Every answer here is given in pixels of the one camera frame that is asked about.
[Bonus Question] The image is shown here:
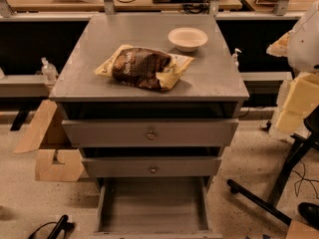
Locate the brown yellow chip bag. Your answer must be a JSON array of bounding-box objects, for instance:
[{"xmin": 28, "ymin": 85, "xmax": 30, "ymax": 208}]
[{"xmin": 94, "ymin": 45, "xmax": 192, "ymax": 91}]

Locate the clear plastic bottle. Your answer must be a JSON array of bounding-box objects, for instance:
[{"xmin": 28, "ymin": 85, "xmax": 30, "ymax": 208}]
[{"xmin": 41, "ymin": 57, "xmax": 58, "ymax": 82}]

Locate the grey middle drawer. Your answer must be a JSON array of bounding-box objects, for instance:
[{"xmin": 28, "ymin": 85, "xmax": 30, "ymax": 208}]
[{"xmin": 83, "ymin": 156, "xmax": 221, "ymax": 177}]

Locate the grey bottom drawer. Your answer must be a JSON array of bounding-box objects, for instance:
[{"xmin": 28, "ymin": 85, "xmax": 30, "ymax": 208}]
[{"xmin": 95, "ymin": 177, "xmax": 222, "ymax": 239}]

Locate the white paper bowl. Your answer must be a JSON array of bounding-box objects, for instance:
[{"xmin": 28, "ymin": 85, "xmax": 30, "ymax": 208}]
[{"xmin": 167, "ymin": 27, "xmax": 208, "ymax": 52}]

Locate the cardboard box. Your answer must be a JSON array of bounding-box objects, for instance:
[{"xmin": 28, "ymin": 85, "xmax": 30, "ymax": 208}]
[{"xmin": 14, "ymin": 100, "xmax": 85, "ymax": 182}]

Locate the black shoe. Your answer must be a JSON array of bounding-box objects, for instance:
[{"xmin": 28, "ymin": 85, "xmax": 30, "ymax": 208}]
[{"xmin": 298, "ymin": 202, "xmax": 319, "ymax": 230}]

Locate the grey drawer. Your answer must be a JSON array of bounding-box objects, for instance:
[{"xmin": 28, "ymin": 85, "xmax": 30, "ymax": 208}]
[
  {"xmin": 95, "ymin": 177, "xmax": 222, "ymax": 239},
  {"xmin": 83, "ymin": 156, "xmax": 221, "ymax": 177},
  {"xmin": 62, "ymin": 119, "xmax": 238, "ymax": 147}
]

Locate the black office chair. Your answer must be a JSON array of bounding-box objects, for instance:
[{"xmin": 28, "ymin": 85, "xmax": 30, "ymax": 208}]
[{"xmin": 227, "ymin": 108, "xmax": 319, "ymax": 225}]

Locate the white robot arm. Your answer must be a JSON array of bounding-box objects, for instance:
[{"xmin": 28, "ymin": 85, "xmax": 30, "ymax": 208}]
[{"xmin": 267, "ymin": 1, "xmax": 319, "ymax": 139}]

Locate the grey drawer cabinet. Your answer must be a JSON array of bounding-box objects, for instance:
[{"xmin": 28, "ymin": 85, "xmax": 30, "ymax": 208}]
[{"xmin": 50, "ymin": 14, "xmax": 248, "ymax": 184}]

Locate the grey top drawer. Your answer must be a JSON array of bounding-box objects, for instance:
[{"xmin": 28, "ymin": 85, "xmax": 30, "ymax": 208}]
[{"xmin": 62, "ymin": 119, "xmax": 238, "ymax": 147}]

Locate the black floor cable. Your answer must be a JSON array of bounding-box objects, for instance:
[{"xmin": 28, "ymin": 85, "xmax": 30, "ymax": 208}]
[{"xmin": 291, "ymin": 159, "xmax": 319, "ymax": 200}]

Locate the black chair base left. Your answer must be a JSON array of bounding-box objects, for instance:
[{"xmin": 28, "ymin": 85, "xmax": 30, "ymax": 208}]
[{"xmin": 27, "ymin": 214, "xmax": 76, "ymax": 239}]

